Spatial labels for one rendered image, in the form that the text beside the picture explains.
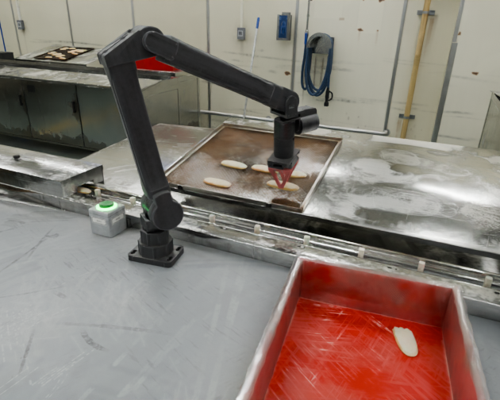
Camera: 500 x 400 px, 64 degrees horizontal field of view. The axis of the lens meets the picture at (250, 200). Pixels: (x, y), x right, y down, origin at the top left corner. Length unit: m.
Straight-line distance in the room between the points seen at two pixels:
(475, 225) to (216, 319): 0.72
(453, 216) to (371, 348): 0.53
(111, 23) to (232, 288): 5.42
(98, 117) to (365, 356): 3.69
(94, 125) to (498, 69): 3.77
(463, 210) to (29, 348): 1.09
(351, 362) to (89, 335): 0.49
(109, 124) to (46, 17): 3.12
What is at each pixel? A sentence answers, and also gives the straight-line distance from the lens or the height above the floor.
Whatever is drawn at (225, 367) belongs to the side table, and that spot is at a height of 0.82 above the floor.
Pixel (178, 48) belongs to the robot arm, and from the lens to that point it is 0.91.
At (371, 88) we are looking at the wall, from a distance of 4.68.
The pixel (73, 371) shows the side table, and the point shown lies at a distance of 0.81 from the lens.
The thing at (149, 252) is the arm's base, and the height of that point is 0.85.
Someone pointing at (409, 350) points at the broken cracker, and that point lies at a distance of 0.84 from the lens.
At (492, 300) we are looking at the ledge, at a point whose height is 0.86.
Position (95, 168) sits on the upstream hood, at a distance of 1.45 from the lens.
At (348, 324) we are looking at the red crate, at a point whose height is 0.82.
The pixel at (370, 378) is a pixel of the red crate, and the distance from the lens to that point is 0.78.
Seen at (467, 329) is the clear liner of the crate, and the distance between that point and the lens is 0.78.
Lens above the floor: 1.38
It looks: 24 degrees down
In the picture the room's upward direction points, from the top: 2 degrees clockwise
